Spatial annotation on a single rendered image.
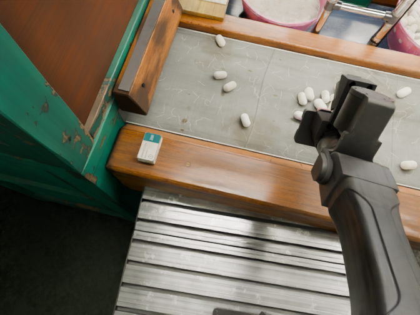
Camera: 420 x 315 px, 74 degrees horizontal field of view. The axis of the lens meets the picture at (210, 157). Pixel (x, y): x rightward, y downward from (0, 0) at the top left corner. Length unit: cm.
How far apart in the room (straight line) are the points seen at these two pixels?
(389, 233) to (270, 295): 40
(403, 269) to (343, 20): 85
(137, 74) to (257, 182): 32
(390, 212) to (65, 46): 45
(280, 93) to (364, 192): 43
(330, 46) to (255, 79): 21
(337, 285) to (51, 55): 68
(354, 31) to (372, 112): 64
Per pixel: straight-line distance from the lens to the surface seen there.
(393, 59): 88
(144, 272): 66
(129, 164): 60
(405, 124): 83
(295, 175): 62
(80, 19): 49
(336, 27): 102
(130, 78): 58
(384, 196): 36
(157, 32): 66
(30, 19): 40
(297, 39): 81
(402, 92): 84
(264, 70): 75
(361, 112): 41
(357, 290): 30
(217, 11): 81
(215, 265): 65
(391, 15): 84
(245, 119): 65
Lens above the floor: 132
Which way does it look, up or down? 70 degrees down
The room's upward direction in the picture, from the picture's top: 8 degrees clockwise
